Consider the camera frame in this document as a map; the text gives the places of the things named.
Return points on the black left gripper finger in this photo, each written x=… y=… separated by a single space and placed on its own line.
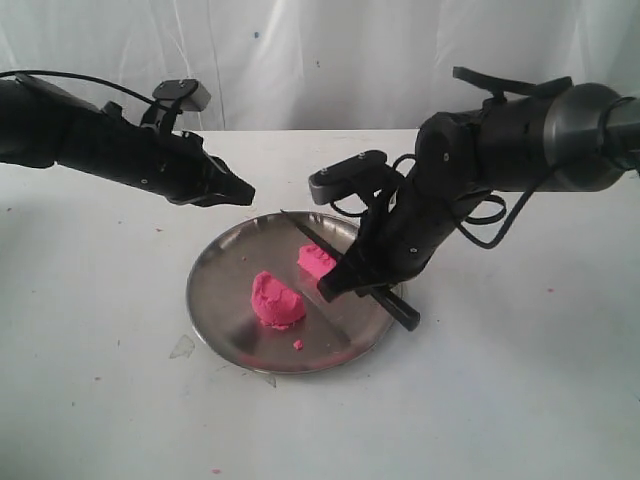
x=221 y=176
x=234 y=195

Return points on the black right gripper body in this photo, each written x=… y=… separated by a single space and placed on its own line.
x=406 y=224

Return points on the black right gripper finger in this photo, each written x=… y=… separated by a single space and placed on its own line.
x=354 y=271

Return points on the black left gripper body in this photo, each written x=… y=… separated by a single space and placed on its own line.
x=178 y=168

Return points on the pink dough half piece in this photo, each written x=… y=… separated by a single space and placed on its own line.
x=315 y=261

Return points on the black knife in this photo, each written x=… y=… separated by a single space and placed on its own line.
x=399 y=309

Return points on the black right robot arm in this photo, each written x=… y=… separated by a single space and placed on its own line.
x=556 y=136

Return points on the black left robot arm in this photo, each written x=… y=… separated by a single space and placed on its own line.
x=43 y=125

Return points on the round steel plate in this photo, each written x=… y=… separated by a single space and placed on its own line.
x=219 y=303

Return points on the white backdrop curtain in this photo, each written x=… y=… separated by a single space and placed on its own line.
x=273 y=65

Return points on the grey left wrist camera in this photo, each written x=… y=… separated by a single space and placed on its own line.
x=184 y=94

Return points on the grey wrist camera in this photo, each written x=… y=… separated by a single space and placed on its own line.
x=184 y=94
x=363 y=175

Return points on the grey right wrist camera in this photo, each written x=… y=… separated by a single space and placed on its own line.
x=363 y=175

